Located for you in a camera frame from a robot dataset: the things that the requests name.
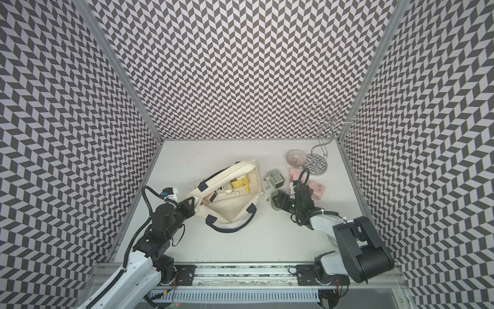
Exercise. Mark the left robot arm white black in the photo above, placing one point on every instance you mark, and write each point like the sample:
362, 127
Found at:
145, 264

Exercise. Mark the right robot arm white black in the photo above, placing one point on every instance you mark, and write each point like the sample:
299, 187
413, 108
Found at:
359, 251

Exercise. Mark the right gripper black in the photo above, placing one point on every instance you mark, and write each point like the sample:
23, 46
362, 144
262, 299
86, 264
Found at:
281, 204

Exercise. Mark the cream canvas tote bag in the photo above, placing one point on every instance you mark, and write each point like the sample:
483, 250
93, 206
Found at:
225, 209

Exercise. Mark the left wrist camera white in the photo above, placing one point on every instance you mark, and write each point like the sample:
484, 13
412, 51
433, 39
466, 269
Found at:
169, 192

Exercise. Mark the green patterned ceramic bowl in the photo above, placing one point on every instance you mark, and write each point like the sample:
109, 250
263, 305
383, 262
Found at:
333, 241

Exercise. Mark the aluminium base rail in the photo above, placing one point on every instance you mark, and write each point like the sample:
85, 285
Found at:
270, 275

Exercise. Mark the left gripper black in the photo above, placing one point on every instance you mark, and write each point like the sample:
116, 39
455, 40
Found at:
189, 209

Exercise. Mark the silver wire jewelry stand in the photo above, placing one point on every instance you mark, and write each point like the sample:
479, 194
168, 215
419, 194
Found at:
328, 129

